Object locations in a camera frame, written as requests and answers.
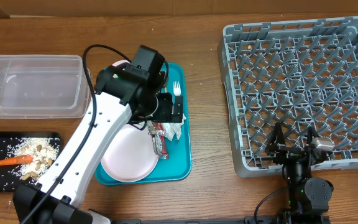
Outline teal plastic tray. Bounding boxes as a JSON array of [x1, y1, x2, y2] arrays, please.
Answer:
[[94, 62, 192, 185]]

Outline pink bowl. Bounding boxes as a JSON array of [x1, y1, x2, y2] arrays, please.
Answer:
[[111, 60, 130, 67]]

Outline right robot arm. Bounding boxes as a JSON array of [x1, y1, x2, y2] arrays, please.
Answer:
[[265, 122, 334, 223]]

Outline red foil snack wrapper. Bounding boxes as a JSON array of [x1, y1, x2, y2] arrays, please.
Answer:
[[147, 121, 169, 159]]

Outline white napkin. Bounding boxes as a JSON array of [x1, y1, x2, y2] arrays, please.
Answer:
[[162, 114, 186, 141]]

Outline black waste tray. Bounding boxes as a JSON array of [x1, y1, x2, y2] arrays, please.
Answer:
[[0, 131, 63, 192]]

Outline grey dishwasher rack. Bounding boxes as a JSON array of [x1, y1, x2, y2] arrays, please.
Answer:
[[218, 16, 358, 178]]

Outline pink plate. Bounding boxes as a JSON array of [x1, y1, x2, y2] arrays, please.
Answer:
[[101, 124, 158, 182]]

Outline orange carrot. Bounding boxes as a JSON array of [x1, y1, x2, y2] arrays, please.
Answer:
[[0, 155, 34, 166]]

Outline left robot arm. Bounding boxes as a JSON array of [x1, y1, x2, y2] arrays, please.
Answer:
[[13, 45, 183, 224]]

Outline clear plastic bin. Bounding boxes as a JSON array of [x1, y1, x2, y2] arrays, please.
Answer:
[[0, 55, 90, 119]]

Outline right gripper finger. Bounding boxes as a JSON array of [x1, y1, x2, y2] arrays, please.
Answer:
[[265, 122, 286, 152], [306, 126, 319, 146]]

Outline rice and peanut scraps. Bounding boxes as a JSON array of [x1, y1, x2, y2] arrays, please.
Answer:
[[8, 139, 59, 184]]

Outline white plastic fork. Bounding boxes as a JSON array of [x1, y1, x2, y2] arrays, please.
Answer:
[[173, 81, 181, 96]]

